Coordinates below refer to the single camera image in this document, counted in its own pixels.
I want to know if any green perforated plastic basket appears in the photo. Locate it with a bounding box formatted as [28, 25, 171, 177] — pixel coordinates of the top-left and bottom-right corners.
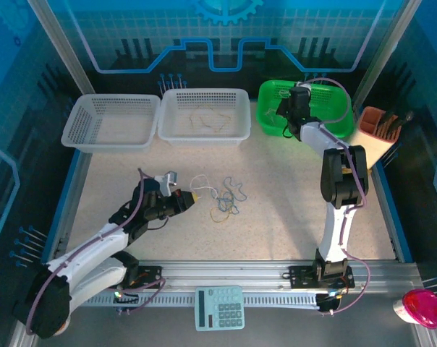
[256, 79, 355, 139]

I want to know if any thin blue cable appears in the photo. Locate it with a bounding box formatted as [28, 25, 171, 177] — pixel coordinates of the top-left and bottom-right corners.
[213, 190, 241, 215]
[221, 176, 249, 203]

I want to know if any thin yellow cable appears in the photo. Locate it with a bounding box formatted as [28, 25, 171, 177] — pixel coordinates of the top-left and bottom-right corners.
[209, 187, 241, 223]
[187, 104, 234, 134]

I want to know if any white perforated plastic basket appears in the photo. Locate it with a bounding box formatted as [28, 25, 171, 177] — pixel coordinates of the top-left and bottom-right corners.
[156, 88, 252, 148]
[61, 93, 161, 155]

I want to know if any cream pink utensil holder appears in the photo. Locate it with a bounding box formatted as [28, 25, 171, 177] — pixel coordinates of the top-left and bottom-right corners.
[348, 106, 402, 171]

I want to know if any black controller board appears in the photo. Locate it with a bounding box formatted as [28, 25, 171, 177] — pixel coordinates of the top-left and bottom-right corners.
[316, 291, 344, 314]
[112, 287, 140, 314]

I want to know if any light blue calculator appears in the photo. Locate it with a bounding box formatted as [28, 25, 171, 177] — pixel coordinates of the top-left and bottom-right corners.
[195, 286, 246, 332]

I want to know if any white cup pink lid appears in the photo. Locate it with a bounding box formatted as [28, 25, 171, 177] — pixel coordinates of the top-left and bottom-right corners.
[391, 288, 437, 330]

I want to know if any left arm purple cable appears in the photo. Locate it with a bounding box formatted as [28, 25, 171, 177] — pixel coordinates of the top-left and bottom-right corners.
[25, 168, 168, 336]

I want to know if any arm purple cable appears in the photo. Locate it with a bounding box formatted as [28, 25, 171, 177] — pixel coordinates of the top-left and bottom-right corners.
[301, 77, 372, 316]
[25, 168, 168, 336]

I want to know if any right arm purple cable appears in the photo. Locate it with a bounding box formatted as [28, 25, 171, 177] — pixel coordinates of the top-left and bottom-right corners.
[301, 77, 372, 316]

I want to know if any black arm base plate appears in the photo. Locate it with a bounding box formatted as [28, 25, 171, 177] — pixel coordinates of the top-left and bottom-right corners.
[124, 265, 164, 290]
[288, 265, 356, 290]

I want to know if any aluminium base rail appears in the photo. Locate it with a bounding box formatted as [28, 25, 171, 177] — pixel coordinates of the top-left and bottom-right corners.
[59, 258, 425, 294]

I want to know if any dark utensil handle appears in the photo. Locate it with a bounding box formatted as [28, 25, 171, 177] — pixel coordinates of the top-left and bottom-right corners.
[388, 110, 416, 135]
[378, 111, 399, 138]

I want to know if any slotted grey cable duct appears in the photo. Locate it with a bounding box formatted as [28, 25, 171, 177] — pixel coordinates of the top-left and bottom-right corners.
[84, 293, 321, 309]

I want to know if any aluminium frame post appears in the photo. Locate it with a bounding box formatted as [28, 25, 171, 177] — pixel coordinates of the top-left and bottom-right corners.
[26, 0, 96, 95]
[352, 0, 422, 109]

